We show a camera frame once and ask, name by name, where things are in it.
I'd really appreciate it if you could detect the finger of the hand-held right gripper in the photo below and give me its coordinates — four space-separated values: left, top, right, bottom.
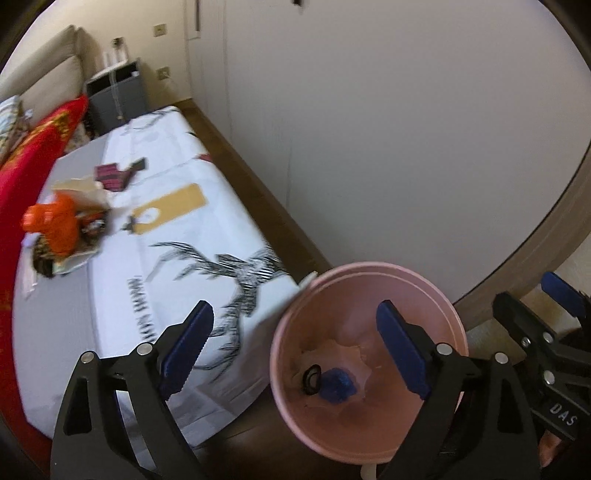
492 291 573 365
541 271 591 324

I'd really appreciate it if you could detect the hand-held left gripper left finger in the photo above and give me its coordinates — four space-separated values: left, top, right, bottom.
51 300 215 480

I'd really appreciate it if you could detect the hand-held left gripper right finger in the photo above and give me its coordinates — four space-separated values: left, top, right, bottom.
376 300 541 480

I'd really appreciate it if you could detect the pink plastic bin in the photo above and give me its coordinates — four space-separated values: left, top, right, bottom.
270 262 469 466

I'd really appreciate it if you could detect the black red snack bag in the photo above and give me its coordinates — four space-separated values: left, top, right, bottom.
78 210 110 241

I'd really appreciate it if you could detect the person's right hand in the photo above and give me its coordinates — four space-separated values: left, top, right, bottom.
538 429 571 469

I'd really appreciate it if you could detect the blue crumpled wrapper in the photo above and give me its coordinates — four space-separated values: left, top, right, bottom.
321 368 357 406

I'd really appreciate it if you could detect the white grey printed cloth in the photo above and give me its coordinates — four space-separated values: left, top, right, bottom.
14 105 301 448

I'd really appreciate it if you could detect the yellow paper tag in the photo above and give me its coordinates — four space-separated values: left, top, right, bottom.
121 183 207 236

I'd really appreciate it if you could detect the orange plastic toy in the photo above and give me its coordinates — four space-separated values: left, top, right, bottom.
23 196 79 254

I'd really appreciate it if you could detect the maroon patterned box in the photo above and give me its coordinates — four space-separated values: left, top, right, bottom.
95 162 131 192

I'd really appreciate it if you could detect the beige paper bag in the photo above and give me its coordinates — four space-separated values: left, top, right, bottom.
52 178 112 210

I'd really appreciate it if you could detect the white wardrobe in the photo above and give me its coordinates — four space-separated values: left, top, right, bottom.
187 0 591 305

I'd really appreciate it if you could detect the red patterned blanket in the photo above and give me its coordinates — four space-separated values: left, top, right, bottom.
0 95 90 462

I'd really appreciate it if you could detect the grey nightstand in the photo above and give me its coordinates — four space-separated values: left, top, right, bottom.
84 59 149 137

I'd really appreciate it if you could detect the plaid quilt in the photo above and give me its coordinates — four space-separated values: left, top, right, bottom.
0 95 33 162

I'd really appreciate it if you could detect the white router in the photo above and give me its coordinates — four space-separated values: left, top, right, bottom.
104 39 127 65

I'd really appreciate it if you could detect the beige upholstered headboard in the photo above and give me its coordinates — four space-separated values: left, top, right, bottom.
0 25 86 127

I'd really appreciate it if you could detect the black ring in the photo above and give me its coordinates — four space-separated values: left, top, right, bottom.
301 364 324 397

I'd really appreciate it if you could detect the white cable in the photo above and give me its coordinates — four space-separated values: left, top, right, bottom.
111 69 125 123

